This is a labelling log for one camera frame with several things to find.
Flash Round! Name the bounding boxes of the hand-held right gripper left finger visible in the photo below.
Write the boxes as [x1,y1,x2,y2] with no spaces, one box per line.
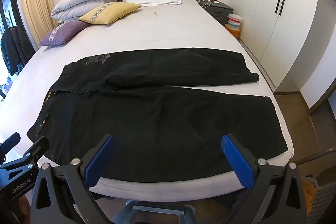
[30,133,116,224]

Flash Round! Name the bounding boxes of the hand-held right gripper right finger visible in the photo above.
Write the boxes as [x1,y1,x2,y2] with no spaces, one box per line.
[220,133,307,224]

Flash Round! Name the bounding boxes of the white wardrobe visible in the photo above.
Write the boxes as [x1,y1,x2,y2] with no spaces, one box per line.
[228,0,322,92]

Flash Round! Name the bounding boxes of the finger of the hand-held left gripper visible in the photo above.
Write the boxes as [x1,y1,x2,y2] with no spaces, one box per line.
[22,136,50,165]
[0,132,21,155]

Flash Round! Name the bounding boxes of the white striped bucket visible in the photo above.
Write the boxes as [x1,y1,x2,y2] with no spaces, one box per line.
[227,13,243,31]

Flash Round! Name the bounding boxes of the orange bucket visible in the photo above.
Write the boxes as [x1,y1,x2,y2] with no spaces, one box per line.
[225,24,241,39]

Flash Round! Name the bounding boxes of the dark objects at table edge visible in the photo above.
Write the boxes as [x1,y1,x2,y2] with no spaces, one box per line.
[198,0,234,25]

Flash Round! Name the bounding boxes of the bed with white sheet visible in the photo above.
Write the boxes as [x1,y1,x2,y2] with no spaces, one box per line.
[0,0,294,201]

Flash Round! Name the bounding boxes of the black pants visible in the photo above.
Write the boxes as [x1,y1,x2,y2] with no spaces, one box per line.
[27,48,288,179]

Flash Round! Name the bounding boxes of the dark hanging jacket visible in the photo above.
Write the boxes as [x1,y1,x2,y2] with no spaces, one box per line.
[0,26,36,76]

